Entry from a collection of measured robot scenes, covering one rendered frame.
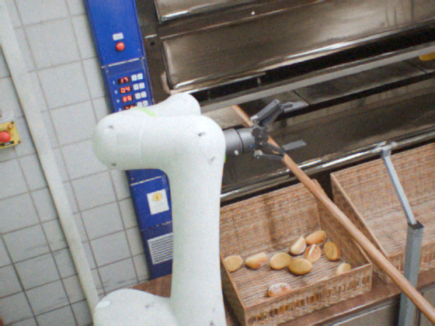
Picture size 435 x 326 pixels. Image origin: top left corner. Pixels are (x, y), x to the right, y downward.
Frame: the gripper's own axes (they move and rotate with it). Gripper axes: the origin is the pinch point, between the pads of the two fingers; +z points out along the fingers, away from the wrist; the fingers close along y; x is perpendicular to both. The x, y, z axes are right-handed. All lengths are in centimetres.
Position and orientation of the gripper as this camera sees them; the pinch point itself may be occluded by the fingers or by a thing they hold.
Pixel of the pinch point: (300, 124)
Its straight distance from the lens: 174.6
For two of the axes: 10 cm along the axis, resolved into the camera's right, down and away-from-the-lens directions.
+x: 3.4, 4.9, -8.1
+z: 9.3, -2.8, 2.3
